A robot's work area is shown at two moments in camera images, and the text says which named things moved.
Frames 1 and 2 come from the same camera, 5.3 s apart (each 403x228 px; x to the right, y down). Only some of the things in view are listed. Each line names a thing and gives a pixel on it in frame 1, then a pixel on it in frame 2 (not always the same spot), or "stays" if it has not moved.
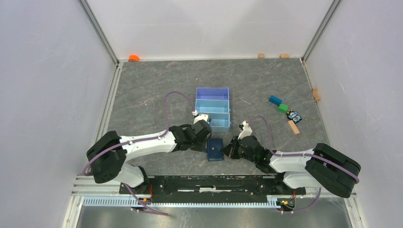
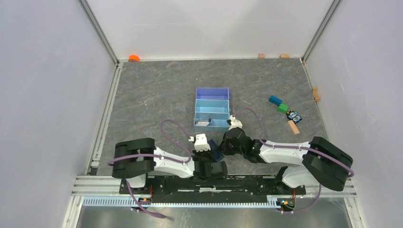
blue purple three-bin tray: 215,102 stays
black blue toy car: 293,115 stays
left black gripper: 200,147 → 208,153
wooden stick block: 293,127 stays
